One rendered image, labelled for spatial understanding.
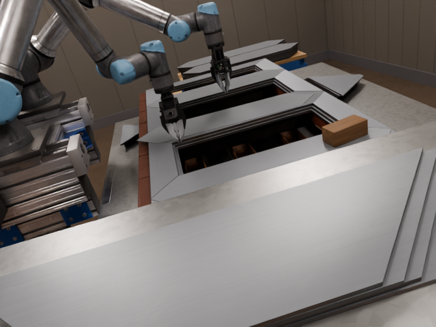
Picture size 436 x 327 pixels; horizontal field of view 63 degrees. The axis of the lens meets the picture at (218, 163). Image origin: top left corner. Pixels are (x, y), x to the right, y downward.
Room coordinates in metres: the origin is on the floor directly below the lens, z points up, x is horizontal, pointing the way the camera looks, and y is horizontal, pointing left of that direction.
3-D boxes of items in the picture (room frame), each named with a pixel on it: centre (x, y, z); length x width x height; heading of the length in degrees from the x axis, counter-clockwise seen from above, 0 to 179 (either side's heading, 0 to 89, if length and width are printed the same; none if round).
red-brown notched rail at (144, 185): (1.31, 0.27, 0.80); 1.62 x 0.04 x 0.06; 5
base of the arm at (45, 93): (1.53, 0.69, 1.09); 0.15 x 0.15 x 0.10
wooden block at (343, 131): (0.94, -0.39, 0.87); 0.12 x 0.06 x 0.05; 105
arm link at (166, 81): (1.24, 0.12, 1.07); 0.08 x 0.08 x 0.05
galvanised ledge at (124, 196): (1.50, 0.41, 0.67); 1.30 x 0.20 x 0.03; 5
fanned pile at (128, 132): (1.85, 0.40, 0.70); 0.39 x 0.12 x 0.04; 5
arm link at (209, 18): (1.51, -0.10, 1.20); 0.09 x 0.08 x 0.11; 79
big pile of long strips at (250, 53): (2.38, -0.29, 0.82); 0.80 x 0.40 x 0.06; 95
